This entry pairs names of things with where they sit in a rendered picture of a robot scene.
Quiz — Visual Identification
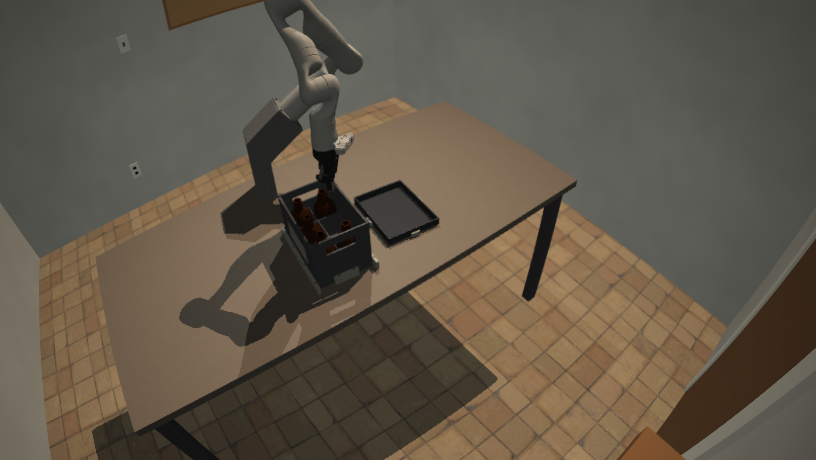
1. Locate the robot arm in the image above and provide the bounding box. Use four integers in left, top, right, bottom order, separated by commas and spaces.
264, 0, 363, 155

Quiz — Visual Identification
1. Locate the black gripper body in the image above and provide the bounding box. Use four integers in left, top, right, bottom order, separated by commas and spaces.
312, 148, 338, 174

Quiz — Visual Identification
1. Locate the dark grey crate with dividers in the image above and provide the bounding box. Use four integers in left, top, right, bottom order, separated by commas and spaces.
281, 181, 373, 289

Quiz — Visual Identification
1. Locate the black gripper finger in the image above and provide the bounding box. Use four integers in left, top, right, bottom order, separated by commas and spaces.
316, 162, 334, 192
332, 155, 339, 189

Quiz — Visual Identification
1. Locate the brown glass bottle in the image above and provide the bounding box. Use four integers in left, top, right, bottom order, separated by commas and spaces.
300, 214, 322, 244
336, 220, 355, 249
313, 231, 336, 254
313, 189, 336, 219
290, 198, 312, 228

